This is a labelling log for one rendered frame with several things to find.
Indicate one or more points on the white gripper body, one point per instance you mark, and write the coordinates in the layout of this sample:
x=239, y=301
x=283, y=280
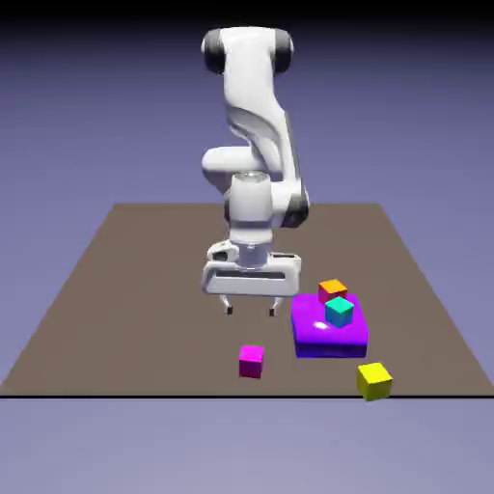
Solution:
x=251, y=283

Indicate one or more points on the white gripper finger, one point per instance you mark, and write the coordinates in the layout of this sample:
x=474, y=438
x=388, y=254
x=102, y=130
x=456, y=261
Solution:
x=227, y=305
x=274, y=305

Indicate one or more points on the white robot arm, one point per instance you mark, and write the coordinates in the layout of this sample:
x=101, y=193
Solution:
x=254, y=115

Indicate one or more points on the small orange cube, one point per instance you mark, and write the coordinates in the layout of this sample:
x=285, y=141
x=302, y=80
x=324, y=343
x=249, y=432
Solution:
x=332, y=288

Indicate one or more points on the small magenta cube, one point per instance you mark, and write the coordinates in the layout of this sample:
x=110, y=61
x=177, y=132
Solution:
x=251, y=361

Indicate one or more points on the small teal cube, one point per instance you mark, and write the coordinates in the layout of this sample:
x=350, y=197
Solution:
x=339, y=312

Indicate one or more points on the small yellow cube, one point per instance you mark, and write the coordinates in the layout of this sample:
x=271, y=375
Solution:
x=374, y=381

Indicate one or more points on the large purple box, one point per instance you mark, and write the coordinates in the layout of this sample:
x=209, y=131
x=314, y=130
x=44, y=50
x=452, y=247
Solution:
x=328, y=332

